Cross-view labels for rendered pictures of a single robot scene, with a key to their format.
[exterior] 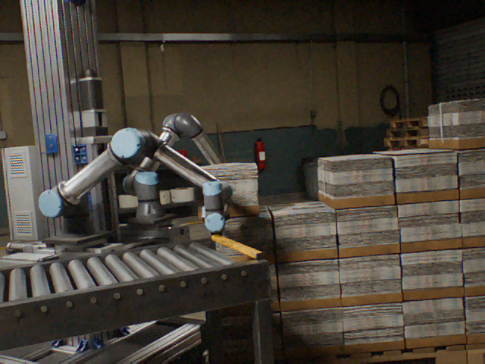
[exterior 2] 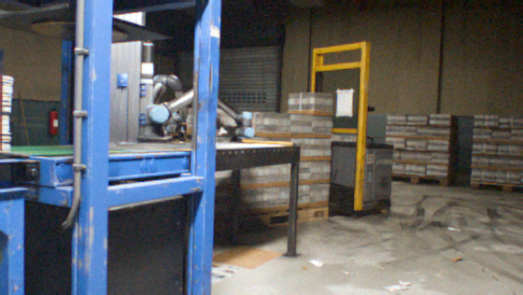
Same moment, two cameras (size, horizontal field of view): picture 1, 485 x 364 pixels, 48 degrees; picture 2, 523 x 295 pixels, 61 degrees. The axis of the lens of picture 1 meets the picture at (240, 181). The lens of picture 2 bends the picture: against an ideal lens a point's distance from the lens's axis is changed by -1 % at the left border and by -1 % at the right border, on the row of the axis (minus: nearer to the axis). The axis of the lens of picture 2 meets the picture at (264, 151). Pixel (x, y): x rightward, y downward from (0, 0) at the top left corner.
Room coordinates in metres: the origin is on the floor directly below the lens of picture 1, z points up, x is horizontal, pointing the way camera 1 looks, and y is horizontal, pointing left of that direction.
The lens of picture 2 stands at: (-0.65, 2.19, 0.92)
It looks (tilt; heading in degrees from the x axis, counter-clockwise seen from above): 3 degrees down; 321
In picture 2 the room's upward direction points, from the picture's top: 2 degrees clockwise
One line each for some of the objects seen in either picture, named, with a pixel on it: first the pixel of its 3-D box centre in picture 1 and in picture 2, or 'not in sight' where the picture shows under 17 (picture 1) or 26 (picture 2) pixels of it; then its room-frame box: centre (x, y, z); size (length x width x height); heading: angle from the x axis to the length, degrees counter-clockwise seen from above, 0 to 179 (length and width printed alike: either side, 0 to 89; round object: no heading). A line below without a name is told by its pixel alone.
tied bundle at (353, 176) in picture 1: (352, 180); (266, 125); (2.69, -0.56, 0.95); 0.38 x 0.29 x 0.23; 2
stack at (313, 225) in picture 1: (333, 287); (253, 180); (2.69, -0.42, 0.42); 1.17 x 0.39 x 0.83; 91
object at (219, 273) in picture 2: not in sight; (208, 273); (1.68, 0.69, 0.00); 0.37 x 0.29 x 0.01; 112
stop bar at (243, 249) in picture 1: (235, 245); (268, 142); (1.94, 0.03, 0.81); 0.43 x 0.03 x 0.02; 22
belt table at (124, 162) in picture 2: not in sight; (77, 160); (1.32, 1.60, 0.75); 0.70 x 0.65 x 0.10; 112
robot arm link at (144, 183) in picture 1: (147, 185); not in sight; (2.84, 0.49, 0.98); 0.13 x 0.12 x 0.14; 35
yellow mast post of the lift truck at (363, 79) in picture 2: not in sight; (360, 126); (2.38, -1.59, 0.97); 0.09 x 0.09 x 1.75; 1
